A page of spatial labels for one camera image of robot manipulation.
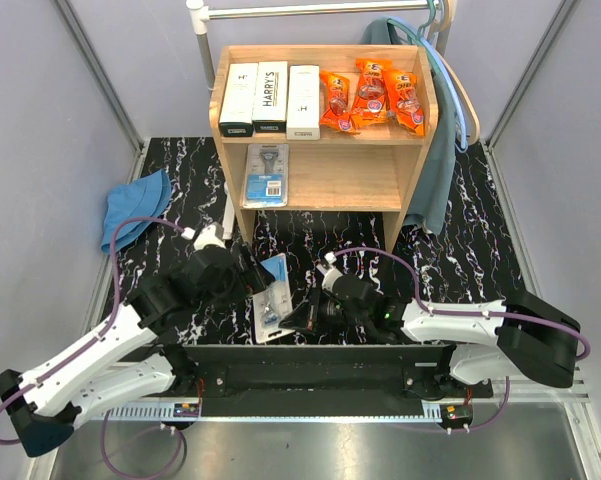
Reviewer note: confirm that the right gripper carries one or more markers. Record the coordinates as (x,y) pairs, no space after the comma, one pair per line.
(308,317)

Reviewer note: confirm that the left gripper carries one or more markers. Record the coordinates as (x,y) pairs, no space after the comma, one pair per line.
(251,280)

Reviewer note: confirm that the Gillette blister pack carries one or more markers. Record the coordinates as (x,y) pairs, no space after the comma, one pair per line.
(266,176)
(273,305)

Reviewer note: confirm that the white h razor box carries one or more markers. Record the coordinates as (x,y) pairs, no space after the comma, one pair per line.
(303,112)
(239,96)

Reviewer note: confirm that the white Harry's razor box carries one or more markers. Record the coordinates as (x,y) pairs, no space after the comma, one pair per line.
(269,112)

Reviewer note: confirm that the orange razor pack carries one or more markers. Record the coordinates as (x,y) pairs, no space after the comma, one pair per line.
(337,115)
(369,105)

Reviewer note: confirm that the orange razor pack horizontal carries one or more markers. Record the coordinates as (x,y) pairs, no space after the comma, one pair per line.
(403,100)

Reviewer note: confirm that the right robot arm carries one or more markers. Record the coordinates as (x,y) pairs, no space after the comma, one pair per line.
(483,341)

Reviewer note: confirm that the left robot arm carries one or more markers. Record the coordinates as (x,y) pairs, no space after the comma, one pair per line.
(48,403)

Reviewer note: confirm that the wooden two-tier shelf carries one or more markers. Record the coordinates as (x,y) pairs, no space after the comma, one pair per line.
(376,170)

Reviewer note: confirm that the white H razor box on shelf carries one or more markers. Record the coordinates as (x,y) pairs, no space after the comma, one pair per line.
(239,96)

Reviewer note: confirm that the blue bucket hat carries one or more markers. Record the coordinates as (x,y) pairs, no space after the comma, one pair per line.
(148,196)

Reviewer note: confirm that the teal hanging garment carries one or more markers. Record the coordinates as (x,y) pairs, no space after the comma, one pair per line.
(427,208)

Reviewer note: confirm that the light blue hanger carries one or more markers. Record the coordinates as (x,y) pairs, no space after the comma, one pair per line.
(461,127)

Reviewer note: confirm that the metal clothes rack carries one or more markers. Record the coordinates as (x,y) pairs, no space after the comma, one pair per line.
(201,14)

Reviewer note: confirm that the green hanger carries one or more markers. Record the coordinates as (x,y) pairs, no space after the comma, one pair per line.
(402,33)

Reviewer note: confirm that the wooden hanger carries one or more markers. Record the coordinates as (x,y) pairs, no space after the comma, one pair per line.
(467,100)

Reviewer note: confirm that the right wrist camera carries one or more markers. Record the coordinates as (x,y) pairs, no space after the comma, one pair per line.
(330,272)

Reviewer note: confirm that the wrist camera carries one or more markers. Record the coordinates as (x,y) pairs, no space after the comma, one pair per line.
(211,235)
(330,272)

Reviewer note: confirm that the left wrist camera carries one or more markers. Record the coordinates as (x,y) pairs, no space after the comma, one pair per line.
(211,235)

